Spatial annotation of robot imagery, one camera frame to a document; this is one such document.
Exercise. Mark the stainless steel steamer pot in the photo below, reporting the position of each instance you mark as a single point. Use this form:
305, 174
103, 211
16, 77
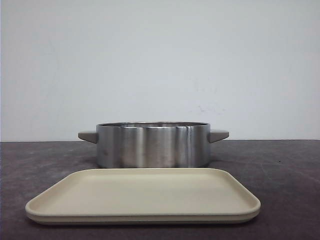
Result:
163, 144

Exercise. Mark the beige rectangular tray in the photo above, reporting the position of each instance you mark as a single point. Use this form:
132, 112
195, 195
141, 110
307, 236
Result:
145, 196

